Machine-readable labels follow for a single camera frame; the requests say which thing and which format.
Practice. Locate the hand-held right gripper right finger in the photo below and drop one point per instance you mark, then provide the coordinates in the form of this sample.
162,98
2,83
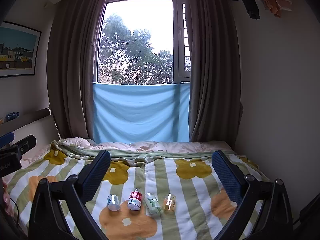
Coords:
226,177

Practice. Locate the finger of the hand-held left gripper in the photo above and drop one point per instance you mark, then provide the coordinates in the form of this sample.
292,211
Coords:
23,143
6,138

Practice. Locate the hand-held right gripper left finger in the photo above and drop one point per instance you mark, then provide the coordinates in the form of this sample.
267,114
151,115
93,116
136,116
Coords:
96,175

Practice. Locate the person's left hand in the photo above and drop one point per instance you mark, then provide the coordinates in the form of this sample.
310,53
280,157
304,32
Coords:
4,186

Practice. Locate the bed headboard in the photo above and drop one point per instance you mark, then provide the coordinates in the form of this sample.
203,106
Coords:
32,125

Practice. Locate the blue plastic bottle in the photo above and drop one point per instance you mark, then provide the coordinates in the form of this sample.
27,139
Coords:
12,116

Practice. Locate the small blue-label bottle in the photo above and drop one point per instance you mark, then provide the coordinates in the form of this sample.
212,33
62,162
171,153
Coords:
113,202

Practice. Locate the red label bottle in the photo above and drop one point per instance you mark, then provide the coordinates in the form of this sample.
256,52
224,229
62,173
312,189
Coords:
135,200

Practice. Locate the pink quilt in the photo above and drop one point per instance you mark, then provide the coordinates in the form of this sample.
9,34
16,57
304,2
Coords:
150,146

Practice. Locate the small amber clear bottle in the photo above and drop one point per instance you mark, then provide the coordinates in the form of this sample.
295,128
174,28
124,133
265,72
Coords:
169,202

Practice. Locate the green dotted clear bottle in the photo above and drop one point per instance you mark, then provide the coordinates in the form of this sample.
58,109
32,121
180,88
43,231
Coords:
153,203

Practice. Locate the striped floral blanket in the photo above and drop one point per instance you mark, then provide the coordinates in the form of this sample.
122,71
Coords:
162,175

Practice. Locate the light blue cloth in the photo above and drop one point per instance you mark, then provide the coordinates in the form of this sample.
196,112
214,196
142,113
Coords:
141,112

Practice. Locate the dark object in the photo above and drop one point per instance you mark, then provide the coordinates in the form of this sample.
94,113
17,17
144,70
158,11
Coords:
308,213

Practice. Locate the brown curtain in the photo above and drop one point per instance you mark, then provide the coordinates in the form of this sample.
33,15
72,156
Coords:
72,67
212,67

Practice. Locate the window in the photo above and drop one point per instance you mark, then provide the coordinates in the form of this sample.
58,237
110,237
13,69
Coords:
137,42

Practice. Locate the framed wall poster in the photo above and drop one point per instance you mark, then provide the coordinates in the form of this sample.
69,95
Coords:
16,48

